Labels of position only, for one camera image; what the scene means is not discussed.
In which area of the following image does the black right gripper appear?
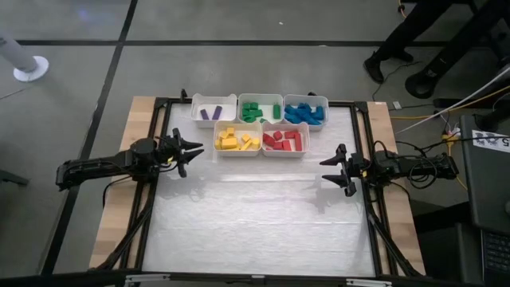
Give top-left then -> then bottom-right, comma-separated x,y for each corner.
319,143 -> 376,198

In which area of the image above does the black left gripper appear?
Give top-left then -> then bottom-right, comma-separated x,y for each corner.
156,127 -> 206,179

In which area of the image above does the white plastic bin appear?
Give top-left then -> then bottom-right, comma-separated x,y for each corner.
213,121 -> 263,158
283,93 -> 330,132
237,92 -> 284,124
190,92 -> 239,128
261,122 -> 312,159

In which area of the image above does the wooden table side board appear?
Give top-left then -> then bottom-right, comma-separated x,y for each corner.
89,95 -> 157,269
356,101 -> 426,276

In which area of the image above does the black box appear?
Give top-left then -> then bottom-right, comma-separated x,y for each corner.
414,201 -> 484,286

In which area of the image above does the black equipment case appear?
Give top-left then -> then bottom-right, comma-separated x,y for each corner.
460,113 -> 510,236

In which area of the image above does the white paper label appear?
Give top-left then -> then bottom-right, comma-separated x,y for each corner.
472,129 -> 510,155

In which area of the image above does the person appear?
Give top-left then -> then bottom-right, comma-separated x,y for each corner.
363,0 -> 453,85

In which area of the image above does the black stand leg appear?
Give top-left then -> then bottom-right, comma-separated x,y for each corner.
405,0 -> 510,100

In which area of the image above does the black furniture foot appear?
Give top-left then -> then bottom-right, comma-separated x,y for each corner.
0,169 -> 31,187

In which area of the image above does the black keyboard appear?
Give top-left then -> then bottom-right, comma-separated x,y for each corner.
480,229 -> 510,287

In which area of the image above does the black table frame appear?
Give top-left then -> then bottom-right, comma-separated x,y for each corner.
119,89 -> 426,280

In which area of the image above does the silver frame bracket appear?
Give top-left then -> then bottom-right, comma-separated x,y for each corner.
125,273 -> 171,285
346,278 -> 394,287

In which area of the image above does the black floor cable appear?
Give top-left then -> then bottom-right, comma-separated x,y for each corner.
371,61 -> 426,101

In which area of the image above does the yellow floor cable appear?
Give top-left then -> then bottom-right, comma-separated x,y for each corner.
390,85 -> 510,120

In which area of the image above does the white floor cable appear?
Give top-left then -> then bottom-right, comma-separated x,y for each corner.
394,65 -> 510,136

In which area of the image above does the white pedestal stand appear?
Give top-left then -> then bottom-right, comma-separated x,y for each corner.
0,33 -> 50,83

